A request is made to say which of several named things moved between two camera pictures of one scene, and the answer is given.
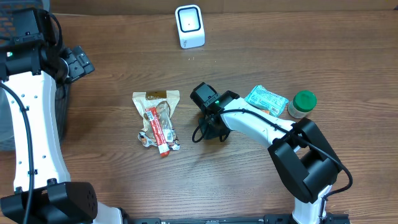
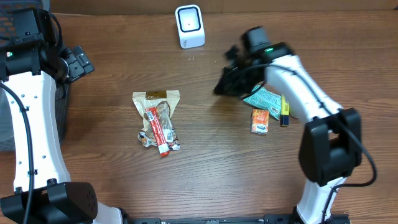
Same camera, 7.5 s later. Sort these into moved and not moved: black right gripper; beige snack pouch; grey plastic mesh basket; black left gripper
Moved: black right gripper
Not moved: beige snack pouch; grey plastic mesh basket; black left gripper
